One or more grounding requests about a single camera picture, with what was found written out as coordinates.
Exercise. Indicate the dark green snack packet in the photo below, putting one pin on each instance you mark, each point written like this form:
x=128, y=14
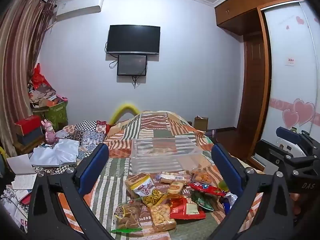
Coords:
x=205, y=202

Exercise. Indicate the yellow foam tube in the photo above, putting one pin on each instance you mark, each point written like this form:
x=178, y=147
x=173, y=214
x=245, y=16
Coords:
x=125, y=107

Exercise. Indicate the yellow strips snack packet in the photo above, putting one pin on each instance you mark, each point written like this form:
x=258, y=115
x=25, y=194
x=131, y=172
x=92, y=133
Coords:
x=153, y=197

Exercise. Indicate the red box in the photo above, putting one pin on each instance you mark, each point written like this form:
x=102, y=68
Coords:
x=27, y=125

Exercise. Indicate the green patterned box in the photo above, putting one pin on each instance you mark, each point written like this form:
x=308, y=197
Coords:
x=56, y=115

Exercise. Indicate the pile of papers and boxes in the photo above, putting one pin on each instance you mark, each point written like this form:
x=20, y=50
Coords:
x=42, y=95

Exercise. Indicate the long cracker packet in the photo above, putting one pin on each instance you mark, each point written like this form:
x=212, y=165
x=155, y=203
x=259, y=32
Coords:
x=175, y=177

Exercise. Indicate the clear plastic storage bin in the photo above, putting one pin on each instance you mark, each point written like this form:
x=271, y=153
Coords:
x=170, y=155

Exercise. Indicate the brown wooden wardrobe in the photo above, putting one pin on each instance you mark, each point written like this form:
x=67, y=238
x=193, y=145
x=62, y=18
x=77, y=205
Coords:
x=252, y=80

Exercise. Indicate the checkered patchwork quilt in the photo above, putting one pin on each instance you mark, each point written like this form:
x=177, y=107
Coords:
x=87, y=132

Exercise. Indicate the white air conditioner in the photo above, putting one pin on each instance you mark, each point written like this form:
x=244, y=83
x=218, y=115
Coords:
x=78, y=7

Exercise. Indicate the striped patchwork blanket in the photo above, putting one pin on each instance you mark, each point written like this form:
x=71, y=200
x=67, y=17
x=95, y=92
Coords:
x=155, y=127

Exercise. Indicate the red plastic bag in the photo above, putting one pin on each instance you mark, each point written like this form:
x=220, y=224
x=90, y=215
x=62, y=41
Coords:
x=40, y=77

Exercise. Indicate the clear puffed snack packet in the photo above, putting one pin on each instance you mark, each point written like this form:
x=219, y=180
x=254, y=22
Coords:
x=161, y=217

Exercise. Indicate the striped brown curtain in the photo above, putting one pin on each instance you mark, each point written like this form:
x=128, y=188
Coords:
x=17, y=67

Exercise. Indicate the pink rabbit toy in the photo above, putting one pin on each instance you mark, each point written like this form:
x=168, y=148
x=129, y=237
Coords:
x=50, y=132

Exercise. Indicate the brown twisted snack packet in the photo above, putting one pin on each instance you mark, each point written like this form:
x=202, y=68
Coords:
x=127, y=217

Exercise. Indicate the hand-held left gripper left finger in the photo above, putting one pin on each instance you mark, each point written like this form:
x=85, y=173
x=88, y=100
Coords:
x=96, y=160

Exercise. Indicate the round biscuit packet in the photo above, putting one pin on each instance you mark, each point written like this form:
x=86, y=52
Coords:
x=175, y=188

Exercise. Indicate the flat red snack packet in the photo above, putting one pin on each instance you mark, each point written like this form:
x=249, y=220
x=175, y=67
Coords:
x=207, y=189

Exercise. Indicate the black wall television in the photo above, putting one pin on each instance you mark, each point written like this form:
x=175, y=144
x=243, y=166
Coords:
x=133, y=39

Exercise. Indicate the white cloth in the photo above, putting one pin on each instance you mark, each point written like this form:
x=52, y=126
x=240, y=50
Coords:
x=56, y=152

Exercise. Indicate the white sliding door pink hearts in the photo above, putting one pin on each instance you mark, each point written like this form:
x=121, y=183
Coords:
x=290, y=92

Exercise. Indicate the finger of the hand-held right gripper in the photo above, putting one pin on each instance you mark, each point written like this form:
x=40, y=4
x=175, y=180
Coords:
x=287, y=133
x=267, y=155

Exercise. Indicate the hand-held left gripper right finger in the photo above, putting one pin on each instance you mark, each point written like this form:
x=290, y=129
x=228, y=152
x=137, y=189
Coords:
x=225, y=163

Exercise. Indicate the person's right hand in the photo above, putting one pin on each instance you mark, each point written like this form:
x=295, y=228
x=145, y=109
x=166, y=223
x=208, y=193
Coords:
x=296, y=203

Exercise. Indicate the grey box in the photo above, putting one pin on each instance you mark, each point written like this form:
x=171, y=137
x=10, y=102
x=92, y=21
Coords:
x=30, y=137

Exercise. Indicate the open notebook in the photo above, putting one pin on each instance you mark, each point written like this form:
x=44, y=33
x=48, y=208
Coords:
x=21, y=165

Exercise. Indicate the small black wall monitor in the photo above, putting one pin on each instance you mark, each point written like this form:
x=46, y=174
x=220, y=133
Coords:
x=132, y=65

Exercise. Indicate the small cardboard box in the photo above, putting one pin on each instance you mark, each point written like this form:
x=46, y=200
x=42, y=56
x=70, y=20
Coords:
x=201, y=124

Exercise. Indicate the clear orange chips packet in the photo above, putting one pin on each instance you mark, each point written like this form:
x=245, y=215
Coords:
x=201, y=176

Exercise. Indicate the cream bread packet red label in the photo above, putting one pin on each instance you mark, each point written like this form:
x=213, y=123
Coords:
x=140, y=183

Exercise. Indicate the dark red snack bag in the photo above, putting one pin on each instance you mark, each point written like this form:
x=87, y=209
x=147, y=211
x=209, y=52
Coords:
x=186, y=208

